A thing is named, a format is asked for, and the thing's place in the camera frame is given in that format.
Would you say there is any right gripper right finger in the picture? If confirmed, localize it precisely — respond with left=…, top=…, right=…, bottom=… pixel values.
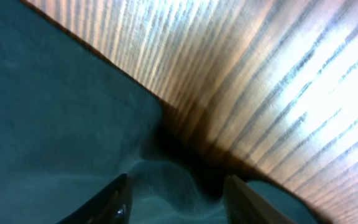
left=223, top=175, right=295, bottom=224

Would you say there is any black t-shirt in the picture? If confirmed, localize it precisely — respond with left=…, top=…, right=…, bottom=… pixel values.
left=0, top=1, right=318, bottom=223

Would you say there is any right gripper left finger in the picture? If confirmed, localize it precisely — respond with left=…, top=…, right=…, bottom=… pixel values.
left=58, top=174, right=132, bottom=224

